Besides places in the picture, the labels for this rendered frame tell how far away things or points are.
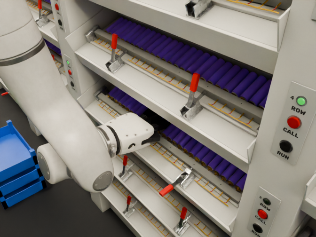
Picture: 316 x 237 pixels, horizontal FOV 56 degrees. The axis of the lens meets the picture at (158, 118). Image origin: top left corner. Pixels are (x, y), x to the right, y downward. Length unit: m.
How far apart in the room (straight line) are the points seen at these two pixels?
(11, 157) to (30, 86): 1.03
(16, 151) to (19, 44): 1.10
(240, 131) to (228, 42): 0.18
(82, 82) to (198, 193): 0.50
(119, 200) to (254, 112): 0.79
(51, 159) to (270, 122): 0.41
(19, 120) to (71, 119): 1.52
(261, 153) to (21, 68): 0.40
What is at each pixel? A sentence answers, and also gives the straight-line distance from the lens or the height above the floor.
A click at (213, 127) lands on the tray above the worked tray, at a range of 0.58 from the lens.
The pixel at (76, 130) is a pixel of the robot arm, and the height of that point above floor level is 0.79.
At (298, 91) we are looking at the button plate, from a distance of 0.42.
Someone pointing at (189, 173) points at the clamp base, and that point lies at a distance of 0.72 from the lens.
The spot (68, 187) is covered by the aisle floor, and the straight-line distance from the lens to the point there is 1.54.
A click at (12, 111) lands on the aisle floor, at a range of 2.16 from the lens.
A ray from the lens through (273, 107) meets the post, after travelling 0.45.
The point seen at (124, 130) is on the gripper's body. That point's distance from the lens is 0.71.
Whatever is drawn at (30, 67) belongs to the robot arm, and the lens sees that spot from 0.51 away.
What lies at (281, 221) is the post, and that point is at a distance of 0.56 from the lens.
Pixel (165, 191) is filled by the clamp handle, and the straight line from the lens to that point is 0.69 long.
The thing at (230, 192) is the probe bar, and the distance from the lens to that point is 0.69.
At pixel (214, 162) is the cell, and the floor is 0.62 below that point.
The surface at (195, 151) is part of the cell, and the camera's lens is 0.75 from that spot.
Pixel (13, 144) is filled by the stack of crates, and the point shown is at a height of 0.16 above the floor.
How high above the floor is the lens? 1.12
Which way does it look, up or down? 37 degrees down
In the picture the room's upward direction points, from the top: straight up
